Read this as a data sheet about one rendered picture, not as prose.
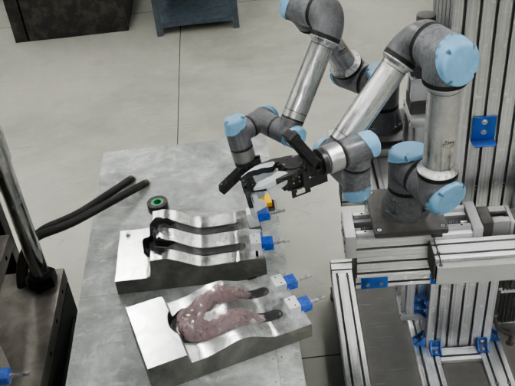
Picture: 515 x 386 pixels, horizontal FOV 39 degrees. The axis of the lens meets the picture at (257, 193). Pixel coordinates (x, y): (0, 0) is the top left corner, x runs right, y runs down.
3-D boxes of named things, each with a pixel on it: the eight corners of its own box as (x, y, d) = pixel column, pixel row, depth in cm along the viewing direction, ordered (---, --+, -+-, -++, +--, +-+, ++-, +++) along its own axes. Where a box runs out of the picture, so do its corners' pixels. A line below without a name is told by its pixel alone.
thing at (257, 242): (289, 241, 249) (288, 230, 246) (290, 251, 245) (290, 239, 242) (250, 246, 249) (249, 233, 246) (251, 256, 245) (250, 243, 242)
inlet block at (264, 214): (286, 212, 256) (282, 199, 253) (287, 220, 251) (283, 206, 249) (249, 220, 256) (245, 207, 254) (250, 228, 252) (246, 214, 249)
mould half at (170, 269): (260, 227, 266) (257, 198, 258) (267, 277, 245) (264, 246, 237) (123, 243, 265) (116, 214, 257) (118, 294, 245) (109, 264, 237)
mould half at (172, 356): (279, 282, 243) (277, 257, 236) (312, 335, 223) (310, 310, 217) (132, 332, 231) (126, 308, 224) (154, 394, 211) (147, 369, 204)
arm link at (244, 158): (231, 155, 237) (230, 145, 244) (234, 168, 239) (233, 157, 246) (253, 150, 236) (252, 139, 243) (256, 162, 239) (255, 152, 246)
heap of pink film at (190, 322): (248, 287, 234) (246, 269, 229) (269, 325, 220) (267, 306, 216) (170, 313, 227) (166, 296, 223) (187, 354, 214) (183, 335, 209)
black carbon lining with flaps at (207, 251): (244, 225, 257) (241, 204, 251) (247, 256, 244) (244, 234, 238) (145, 237, 257) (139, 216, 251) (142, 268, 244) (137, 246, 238)
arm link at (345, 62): (366, 103, 268) (302, 15, 225) (336, 90, 277) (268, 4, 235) (384, 76, 269) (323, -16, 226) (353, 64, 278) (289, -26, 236)
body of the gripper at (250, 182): (268, 192, 244) (260, 161, 238) (243, 198, 245) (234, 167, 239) (267, 181, 251) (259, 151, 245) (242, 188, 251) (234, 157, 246)
